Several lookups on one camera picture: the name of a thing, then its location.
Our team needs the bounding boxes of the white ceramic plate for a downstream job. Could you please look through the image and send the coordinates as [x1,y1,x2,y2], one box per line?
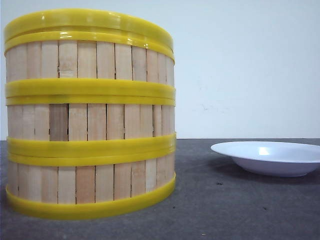
[210,141,320,177]

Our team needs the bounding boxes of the near right bamboo steamer basket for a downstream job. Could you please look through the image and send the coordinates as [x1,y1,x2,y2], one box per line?
[5,132,177,221]

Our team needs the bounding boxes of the bamboo steamer basket yellow rims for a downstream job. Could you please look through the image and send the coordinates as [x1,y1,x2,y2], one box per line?
[3,8,174,58]

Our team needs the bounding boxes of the far right bamboo steamer basket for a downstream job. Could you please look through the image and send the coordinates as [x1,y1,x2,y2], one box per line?
[3,31,177,99]

